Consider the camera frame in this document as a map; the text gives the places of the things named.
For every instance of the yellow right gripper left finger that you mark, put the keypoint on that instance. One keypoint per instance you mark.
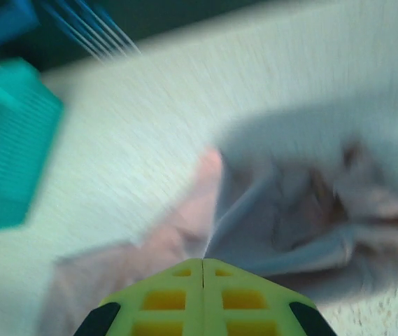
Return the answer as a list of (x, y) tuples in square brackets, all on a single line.
[(170, 315)]

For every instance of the green plastic basket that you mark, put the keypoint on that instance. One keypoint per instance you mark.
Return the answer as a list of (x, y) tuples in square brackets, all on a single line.
[(10, 140)]

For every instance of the pink t-shirt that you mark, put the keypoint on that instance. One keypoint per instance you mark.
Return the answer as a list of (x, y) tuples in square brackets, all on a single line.
[(282, 210)]

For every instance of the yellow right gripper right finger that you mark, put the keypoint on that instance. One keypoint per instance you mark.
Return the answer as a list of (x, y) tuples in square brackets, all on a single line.
[(240, 315)]

